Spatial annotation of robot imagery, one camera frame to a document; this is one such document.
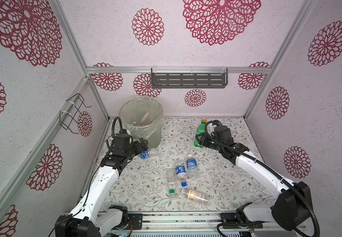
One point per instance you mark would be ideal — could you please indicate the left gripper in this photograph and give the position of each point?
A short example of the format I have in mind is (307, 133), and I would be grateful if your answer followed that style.
(140, 149)

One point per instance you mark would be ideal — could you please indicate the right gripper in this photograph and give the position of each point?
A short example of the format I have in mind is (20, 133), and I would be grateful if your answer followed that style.
(203, 140)

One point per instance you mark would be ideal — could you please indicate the clear bottle blue label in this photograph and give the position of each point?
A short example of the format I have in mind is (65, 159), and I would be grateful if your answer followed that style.
(150, 153)

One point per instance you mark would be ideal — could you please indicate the Pocari bottle white cap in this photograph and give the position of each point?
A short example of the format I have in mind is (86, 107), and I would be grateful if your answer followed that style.
(192, 167)

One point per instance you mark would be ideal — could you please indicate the Pocari bottle blue cap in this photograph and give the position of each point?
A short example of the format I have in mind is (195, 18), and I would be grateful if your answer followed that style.
(181, 173)

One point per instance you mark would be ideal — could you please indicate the clear bottle green cap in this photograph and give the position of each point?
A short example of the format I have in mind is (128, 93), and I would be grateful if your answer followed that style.
(171, 183)

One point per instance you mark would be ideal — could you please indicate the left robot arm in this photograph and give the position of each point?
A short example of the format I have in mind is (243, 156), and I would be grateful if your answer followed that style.
(83, 220)

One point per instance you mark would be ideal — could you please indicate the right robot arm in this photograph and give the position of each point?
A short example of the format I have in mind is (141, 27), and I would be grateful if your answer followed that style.
(293, 203)

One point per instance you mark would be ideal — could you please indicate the clear plastic bin liner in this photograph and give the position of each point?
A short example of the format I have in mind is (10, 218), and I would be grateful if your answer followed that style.
(135, 118)

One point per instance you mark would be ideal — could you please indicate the clear bottle yellow label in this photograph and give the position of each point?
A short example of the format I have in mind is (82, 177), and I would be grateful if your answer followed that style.
(195, 196)

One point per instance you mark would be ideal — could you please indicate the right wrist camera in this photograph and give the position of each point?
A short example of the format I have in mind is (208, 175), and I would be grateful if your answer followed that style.
(216, 122)

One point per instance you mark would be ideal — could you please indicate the grey slotted wall shelf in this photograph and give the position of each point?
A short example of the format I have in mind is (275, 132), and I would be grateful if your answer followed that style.
(189, 78)

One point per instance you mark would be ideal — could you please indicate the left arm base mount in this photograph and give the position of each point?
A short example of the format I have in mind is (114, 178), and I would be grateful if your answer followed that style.
(134, 221)

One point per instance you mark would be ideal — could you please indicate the black wire wall rack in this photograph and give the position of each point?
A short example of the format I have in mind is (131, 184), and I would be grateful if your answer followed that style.
(70, 115)

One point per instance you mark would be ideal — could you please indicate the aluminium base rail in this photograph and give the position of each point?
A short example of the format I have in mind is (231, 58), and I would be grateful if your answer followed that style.
(185, 223)

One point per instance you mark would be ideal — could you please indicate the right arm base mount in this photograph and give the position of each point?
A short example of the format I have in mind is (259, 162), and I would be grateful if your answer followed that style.
(233, 220)

